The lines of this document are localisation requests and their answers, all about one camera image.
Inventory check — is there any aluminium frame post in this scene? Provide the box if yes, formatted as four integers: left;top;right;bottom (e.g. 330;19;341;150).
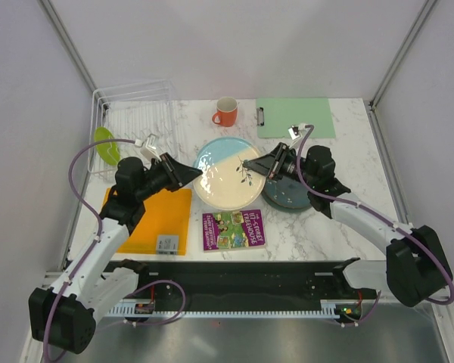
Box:
366;0;439;112
38;0;96;92

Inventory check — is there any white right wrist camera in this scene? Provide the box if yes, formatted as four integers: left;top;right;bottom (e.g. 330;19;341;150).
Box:
288;123;314;141

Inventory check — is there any dark blue plate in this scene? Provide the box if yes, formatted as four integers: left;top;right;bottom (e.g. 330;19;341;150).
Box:
262;177;311;206

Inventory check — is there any left aluminium frame post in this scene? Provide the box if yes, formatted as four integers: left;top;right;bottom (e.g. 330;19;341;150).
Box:
38;0;96;92

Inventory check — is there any large teal plate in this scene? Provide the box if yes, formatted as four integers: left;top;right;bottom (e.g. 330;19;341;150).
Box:
261;193;312;213

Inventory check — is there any small green plate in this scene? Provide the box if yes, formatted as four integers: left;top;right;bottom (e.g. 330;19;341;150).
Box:
94;126;121;166

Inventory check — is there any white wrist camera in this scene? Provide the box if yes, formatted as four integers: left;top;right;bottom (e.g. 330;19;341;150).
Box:
288;123;314;141
134;134;160;162

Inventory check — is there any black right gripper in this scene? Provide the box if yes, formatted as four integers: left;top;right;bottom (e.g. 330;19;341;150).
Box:
244;142;316;189

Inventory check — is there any orange mug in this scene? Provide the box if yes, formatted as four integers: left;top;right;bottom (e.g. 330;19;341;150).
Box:
211;97;238;127

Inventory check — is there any white wire dish rack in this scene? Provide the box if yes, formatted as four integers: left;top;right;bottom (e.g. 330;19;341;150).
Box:
89;79;179;157

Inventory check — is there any purple treehouse book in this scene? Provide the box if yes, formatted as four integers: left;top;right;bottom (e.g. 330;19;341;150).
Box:
201;209;266;252

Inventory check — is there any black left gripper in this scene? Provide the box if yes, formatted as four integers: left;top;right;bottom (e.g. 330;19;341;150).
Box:
136;152;202;201

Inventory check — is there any green clipboard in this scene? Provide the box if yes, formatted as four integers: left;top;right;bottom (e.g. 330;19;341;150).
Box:
256;98;336;138

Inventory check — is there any right aluminium frame post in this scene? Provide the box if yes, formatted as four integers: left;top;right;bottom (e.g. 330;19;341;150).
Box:
366;0;439;112

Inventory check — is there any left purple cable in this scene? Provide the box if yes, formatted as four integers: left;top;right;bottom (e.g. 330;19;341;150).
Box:
41;138;186;362

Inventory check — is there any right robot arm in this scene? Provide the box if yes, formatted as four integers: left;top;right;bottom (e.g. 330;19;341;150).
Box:
242;143;454;307

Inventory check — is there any green rimmed grey plate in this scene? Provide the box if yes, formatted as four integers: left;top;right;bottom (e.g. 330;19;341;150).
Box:
193;137;266;211

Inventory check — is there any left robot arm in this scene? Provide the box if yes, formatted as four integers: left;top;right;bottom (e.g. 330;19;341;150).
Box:
28;153;202;354

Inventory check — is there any white slotted cable duct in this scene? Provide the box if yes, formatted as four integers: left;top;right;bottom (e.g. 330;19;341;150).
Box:
106;299;361;319

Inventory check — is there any orange cutting board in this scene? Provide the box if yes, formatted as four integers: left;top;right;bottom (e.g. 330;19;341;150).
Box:
117;188;192;256

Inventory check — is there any small grey box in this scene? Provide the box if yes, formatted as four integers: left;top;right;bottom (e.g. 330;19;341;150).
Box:
156;234;179;256

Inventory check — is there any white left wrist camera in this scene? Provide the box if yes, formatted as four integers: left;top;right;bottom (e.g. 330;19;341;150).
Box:
134;134;160;162

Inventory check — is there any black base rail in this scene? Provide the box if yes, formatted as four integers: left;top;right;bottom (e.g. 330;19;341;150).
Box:
106;259;377;307

